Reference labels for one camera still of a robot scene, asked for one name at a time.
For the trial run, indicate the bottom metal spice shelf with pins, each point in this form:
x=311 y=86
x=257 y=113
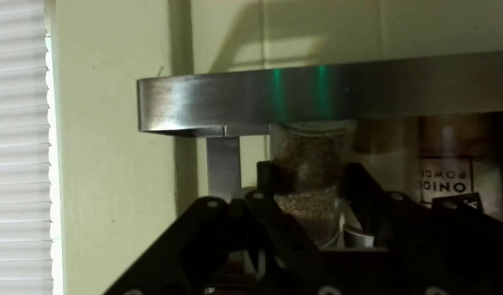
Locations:
x=238 y=104

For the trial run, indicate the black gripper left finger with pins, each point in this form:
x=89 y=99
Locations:
x=244 y=246

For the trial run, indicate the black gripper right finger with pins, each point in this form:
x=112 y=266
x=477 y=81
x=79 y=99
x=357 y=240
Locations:
x=452 y=245

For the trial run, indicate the white window blind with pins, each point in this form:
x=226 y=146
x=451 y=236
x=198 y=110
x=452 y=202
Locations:
x=25 y=205

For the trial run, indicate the onion powder jar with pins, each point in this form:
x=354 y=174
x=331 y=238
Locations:
x=457 y=158

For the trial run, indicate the glass pepper shaker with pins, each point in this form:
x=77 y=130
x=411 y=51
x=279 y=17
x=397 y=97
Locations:
x=310 y=161

